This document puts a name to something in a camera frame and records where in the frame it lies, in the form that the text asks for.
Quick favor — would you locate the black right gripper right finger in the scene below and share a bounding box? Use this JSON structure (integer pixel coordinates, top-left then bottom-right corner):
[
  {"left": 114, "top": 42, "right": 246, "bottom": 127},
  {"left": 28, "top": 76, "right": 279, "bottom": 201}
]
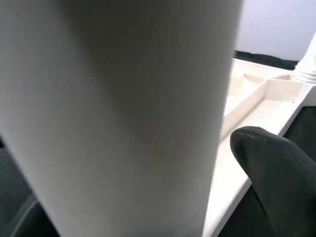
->
[{"left": 229, "top": 125, "right": 316, "bottom": 237}]

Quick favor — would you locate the white plastic table leg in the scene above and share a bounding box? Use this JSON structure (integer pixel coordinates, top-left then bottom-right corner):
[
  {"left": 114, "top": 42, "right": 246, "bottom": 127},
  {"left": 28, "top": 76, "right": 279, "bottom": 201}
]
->
[
  {"left": 291, "top": 32, "right": 316, "bottom": 83},
  {"left": 0, "top": 0, "right": 245, "bottom": 237}
]

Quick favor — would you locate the white plastic ribbed table top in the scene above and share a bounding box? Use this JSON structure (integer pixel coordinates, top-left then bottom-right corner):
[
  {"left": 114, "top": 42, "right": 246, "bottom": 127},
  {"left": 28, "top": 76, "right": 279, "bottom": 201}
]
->
[{"left": 203, "top": 58, "right": 316, "bottom": 237}]

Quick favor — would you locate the black cloth cover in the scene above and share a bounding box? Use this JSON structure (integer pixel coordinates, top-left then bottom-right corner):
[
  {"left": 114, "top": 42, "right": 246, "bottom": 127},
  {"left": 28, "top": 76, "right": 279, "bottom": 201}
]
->
[{"left": 0, "top": 49, "right": 316, "bottom": 237}]

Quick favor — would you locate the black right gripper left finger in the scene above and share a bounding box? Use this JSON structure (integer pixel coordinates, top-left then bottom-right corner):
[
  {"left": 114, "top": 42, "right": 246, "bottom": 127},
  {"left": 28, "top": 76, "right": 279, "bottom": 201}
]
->
[{"left": 11, "top": 199, "right": 59, "bottom": 237}]

